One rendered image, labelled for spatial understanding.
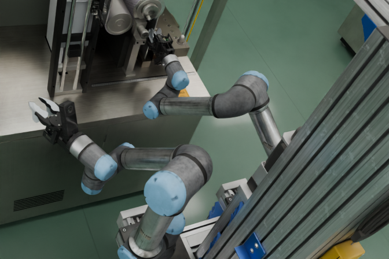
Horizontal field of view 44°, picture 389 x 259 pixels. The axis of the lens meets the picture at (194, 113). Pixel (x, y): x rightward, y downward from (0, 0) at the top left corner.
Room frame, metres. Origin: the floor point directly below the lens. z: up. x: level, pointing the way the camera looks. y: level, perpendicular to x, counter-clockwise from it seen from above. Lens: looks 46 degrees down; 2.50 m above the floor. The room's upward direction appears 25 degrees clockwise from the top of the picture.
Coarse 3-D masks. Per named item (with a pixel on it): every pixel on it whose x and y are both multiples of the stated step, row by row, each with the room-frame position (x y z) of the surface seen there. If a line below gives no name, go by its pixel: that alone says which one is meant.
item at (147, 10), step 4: (148, 4) 1.66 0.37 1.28; (152, 4) 1.67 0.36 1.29; (144, 8) 1.65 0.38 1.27; (148, 8) 1.65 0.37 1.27; (152, 8) 1.66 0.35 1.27; (156, 8) 1.68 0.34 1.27; (144, 12) 1.64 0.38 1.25; (148, 12) 1.66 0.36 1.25; (152, 12) 1.67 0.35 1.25; (156, 12) 1.68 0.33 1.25; (144, 16) 1.64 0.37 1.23; (152, 16) 1.67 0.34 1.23
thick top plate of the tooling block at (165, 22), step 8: (160, 16) 1.96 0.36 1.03; (168, 16) 1.99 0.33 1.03; (160, 24) 1.90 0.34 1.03; (168, 24) 1.93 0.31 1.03; (176, 24) 1.95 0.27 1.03; (168, 32) 1.87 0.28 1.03; (176, 32) 1.89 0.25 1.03; (176, 40) 1.84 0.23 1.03; (176, 48) 1.78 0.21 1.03; (184, 48) 1.81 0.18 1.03; (184, 56) 1.83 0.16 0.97
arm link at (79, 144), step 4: (80, 136) 0.91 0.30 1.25; (84, 136) 0.92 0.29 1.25; (76, 140) 0.89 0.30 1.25; (80, 140) 0.90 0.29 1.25; (84, 140) 0.90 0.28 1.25; (88, 140) 0.91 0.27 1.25; (92, 140) 0.93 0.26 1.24; (72, 144) 0.88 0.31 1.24; (76, 144) 0.88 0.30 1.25; (80, 144) 0.89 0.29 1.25; (84, 144) 0.89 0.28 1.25; (88, 144) 0.94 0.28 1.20; (72, 148) 0.87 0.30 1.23; (76, 148) 0.88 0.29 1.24; (80, 148) 0.88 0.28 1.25; (72, 152) 0.87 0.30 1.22; (76, 152) 0.87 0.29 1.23; (76, 156) 0.86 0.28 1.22
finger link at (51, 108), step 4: (40, 100) 1.00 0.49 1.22; (44, 100) 1.00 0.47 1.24; (48, 100) 1.00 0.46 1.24; (48, 104) 0.99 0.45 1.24; (52, 104) 0.99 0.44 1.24; (48, 108) 0.99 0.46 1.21; (52, 108) 0.98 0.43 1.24; (56, 108) 0.99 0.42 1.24; (48, 112) 0.99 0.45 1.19; (52, 112) 0.97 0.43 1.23; (56, 112) 0.98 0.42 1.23
